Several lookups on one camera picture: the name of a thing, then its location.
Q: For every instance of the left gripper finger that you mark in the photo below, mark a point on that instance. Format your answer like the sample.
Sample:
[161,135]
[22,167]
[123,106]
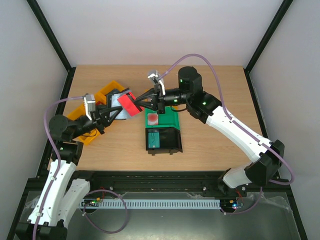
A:
[108,114]
[113,96]

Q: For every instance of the teal card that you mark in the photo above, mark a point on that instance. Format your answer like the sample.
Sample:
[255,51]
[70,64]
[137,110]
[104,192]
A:
[153,140]

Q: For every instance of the black aluminium frame rail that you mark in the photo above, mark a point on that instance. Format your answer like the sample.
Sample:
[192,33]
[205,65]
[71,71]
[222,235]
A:
[203,182]

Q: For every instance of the green storage bin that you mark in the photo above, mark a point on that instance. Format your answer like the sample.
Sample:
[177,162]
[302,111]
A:
[168,120]

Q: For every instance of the right black frame post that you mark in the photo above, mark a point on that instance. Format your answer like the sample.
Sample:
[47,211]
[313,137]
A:
[276,20]

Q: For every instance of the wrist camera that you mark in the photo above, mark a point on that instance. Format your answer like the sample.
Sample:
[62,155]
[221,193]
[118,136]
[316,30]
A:
[89,105]
[158,82]

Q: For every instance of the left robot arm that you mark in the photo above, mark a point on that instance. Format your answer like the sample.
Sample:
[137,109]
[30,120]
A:
[61,195]

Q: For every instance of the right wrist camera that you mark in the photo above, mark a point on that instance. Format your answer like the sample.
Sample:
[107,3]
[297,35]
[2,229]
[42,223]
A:
[158,82]

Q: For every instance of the black storage bin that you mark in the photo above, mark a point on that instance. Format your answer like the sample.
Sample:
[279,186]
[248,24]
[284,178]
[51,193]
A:
[170,141]

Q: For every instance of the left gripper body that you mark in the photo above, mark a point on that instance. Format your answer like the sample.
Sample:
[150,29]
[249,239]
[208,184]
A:
[97,122]

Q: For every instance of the grey slotted cable duct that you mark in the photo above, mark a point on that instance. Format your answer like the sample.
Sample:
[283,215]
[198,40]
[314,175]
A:
[175,204]

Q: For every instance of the red circle card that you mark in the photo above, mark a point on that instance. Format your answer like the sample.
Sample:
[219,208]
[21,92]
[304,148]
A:
[152,119]

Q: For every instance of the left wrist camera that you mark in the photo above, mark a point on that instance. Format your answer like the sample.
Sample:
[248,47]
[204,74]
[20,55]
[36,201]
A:
[89,105]

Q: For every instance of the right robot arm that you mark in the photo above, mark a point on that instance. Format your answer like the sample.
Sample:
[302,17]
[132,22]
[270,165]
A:
[264,155]

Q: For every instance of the black frame post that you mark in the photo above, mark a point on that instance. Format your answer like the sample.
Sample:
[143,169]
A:
[276,20]
[42,20]

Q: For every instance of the long yellow divided tray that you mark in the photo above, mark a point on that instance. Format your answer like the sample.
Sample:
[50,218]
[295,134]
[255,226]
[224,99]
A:
[79,112]

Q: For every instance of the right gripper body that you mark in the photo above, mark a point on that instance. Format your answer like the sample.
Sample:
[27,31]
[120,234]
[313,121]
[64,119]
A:
[160,99]

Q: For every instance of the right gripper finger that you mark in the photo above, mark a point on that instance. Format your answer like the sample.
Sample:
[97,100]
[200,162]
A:
[149,95]
[147,104]

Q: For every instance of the left black frame post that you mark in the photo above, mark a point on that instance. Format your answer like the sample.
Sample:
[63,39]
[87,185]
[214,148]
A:
[42,20]

